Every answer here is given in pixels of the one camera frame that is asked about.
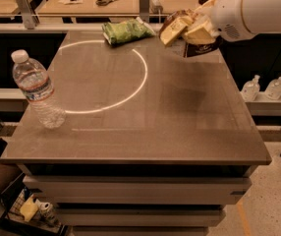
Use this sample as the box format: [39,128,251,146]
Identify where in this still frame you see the white power strip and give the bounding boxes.
[149,0,163,14]

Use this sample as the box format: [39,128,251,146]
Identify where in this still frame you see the grey drawer cabinet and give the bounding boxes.
[24,175,252,236]

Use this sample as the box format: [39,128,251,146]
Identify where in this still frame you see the sanitizer bottle right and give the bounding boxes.
[264,76,281,100]

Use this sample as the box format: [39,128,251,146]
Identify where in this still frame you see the brown chip bag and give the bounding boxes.
[163,10,222,58]

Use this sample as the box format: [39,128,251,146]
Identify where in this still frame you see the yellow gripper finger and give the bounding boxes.
[159,15,193,46]
[182,21,217,45]

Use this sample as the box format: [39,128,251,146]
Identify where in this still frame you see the sanitizer bottle left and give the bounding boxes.
[241,75,260,102]

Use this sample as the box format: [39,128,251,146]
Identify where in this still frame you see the black handled scissors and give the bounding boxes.
[95,0,118,6]

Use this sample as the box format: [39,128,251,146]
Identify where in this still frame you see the green chip bag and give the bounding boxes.
[102,17,155,45]

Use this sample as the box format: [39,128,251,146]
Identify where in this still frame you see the clear plastic water bottle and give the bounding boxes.
[11,49,66,129]

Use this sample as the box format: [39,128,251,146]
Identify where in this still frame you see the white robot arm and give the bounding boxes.
[159,0,281,46]

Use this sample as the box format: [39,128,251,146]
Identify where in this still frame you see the sanitizer bottle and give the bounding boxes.
[241,75,260,102]
[264,76,281,100]

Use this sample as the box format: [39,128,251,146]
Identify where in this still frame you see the yellow cloth in basket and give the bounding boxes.
[20,197,38,222]

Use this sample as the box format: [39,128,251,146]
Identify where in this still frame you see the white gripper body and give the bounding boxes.
[210,0,255,42]

